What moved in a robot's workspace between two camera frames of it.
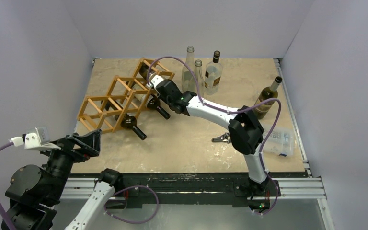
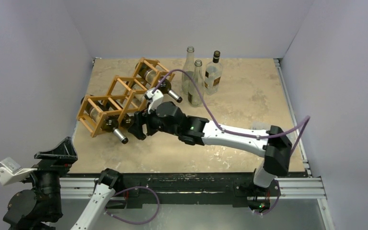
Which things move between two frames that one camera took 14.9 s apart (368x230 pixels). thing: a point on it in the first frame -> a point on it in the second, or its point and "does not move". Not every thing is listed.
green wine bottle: x=269 y=92 -> x=107 y=121
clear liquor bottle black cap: x=213 y=72 does not move
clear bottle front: x=200 y=78 does not move
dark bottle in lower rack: x=130 y=122 does not move
